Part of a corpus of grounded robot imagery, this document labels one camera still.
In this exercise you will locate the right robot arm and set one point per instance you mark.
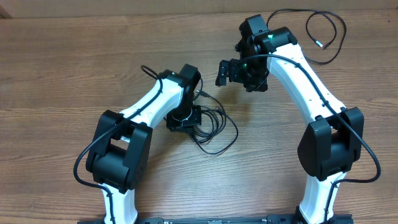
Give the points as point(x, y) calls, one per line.
point(331, 141)

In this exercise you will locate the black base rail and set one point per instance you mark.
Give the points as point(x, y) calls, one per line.
point(270, 219)

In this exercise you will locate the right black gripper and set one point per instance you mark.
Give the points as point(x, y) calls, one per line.
point(232, 70)

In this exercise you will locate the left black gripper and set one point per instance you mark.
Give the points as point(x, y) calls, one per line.
point(175, 126)

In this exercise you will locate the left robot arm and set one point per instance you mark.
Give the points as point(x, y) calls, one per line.
point(118, 154)

